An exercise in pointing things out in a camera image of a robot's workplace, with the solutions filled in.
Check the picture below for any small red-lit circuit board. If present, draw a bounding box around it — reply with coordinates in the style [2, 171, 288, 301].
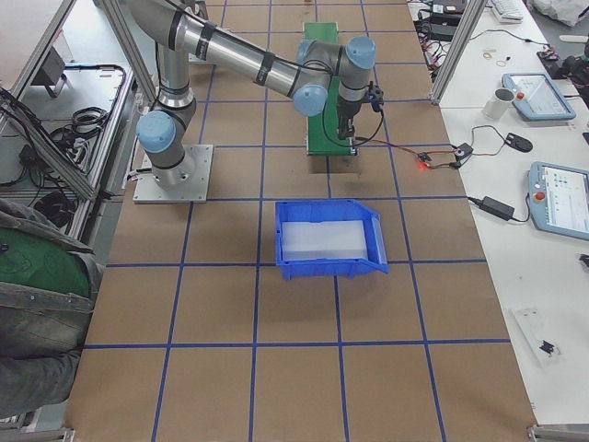
[416, 152, 432, 169]

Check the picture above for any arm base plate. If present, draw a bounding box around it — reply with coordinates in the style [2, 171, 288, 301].
[133, 145, 214, 204]

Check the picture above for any black power adapter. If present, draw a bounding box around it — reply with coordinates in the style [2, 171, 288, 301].
[479, 196, 514, 221]

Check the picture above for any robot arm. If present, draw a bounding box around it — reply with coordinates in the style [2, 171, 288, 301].
[128, 1, 383, 189]

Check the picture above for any aluminium frame post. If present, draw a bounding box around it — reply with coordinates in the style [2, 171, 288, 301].
[429, 0, 487, 105]

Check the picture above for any green conveyor belt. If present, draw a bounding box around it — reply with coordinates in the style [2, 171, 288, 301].
[304, 22, 357, 157]

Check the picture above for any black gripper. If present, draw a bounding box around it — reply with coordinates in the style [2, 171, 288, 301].
[337, 97, 363, 140]

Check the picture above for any person in green shirt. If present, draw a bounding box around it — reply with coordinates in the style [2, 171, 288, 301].
[1, 200, 104, 418]

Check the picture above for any red black power cable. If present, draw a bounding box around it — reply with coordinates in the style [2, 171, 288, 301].
[353, 134, 461, 169]

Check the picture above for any black computer mouse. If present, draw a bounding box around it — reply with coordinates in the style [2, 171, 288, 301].
[504, 133, 533, 153]

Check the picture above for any blue plastic bin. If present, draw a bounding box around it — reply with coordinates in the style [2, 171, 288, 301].
[274, 199, 389, 281]

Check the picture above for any white mug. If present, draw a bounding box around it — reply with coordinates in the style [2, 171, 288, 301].
[482, 87, 514, 121]

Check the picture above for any teach pendant tablet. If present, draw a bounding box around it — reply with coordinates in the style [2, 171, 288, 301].
[528, 161, 588, 240]
[502, 73, 576, 122]

